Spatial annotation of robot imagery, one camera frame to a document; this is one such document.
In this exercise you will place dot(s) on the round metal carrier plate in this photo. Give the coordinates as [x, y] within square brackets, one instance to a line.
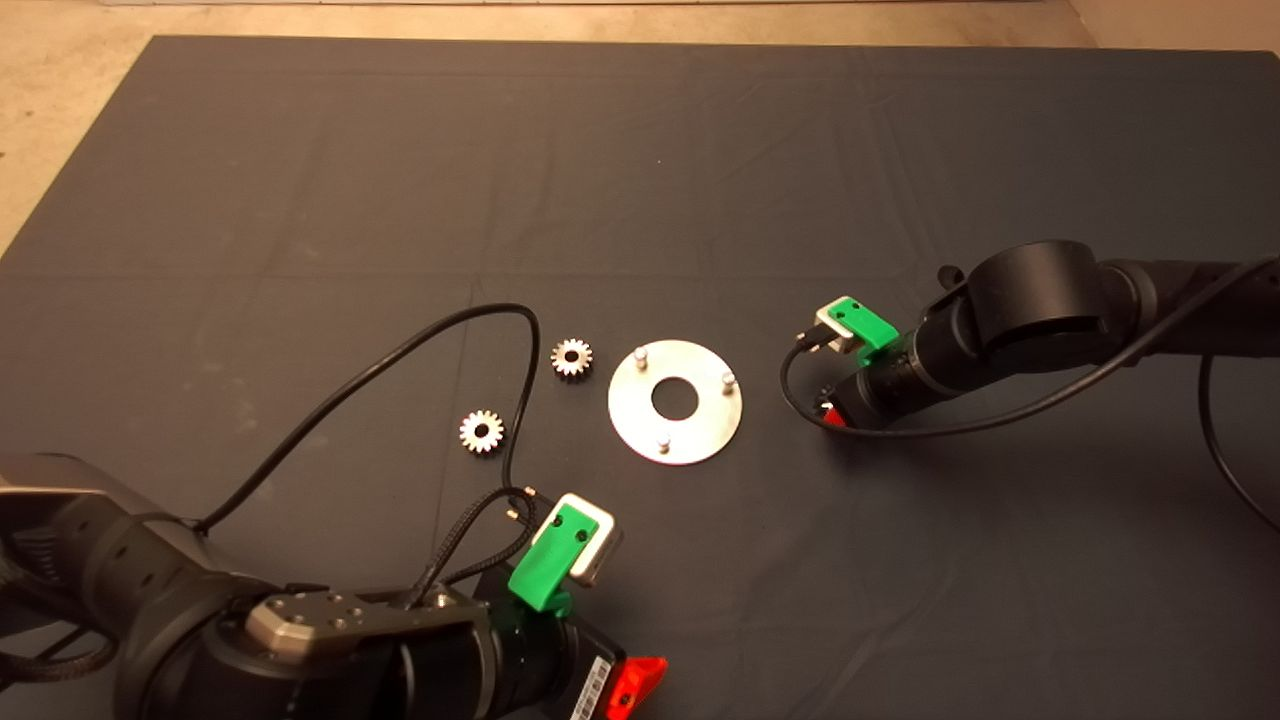
[700, 430]

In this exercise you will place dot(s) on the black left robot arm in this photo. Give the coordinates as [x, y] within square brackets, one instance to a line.
[150, 600]

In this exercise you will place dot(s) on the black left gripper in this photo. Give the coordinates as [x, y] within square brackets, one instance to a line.
[595, 680]

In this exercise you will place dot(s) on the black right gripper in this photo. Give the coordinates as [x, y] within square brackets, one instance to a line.
[870, 395]

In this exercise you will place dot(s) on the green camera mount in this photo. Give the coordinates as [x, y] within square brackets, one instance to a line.
[545, 567]
[868, 322]

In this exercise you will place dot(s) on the steel planetary gear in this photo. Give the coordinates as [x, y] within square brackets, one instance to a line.
[493, 443]
[581, 367]

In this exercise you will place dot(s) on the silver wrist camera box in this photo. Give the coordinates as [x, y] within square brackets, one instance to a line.
[836, 335]
[605, 547]

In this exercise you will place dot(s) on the green right camera mount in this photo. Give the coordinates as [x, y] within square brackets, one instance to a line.
[868, 322]

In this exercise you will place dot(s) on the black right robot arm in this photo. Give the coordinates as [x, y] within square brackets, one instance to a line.
[1040, 300]

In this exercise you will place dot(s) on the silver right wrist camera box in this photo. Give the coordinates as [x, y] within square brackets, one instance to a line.
[836, 335]

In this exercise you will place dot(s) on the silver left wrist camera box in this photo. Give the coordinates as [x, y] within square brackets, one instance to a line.
[605, 547]

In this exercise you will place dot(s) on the green left camera mount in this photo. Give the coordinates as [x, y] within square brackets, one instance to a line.
[545, 567]

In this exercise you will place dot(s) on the dark grey table cloth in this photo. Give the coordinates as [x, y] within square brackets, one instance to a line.
[640, 200]

